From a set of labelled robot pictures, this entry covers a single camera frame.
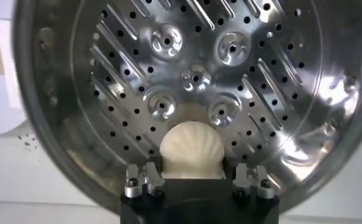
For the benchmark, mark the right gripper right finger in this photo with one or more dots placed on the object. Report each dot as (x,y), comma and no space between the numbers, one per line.
(242,181)

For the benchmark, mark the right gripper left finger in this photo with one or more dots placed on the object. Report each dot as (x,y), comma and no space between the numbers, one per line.
(155,181)

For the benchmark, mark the white steamed baozi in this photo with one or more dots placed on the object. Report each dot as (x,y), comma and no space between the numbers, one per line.
(191,149)

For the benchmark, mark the perforated steel steamer basket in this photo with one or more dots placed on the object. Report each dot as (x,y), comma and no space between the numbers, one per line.
(123,91)

